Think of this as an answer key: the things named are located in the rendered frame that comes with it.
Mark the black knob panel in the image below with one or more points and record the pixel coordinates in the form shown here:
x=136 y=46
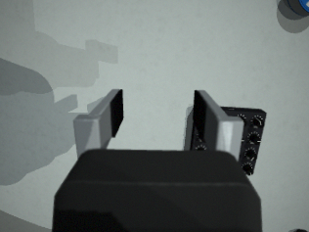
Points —
x=254 y=120

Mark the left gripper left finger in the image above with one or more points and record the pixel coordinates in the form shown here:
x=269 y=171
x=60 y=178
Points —
x=95 y=130

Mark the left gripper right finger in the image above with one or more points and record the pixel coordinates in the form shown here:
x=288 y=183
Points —
x=220 y=132

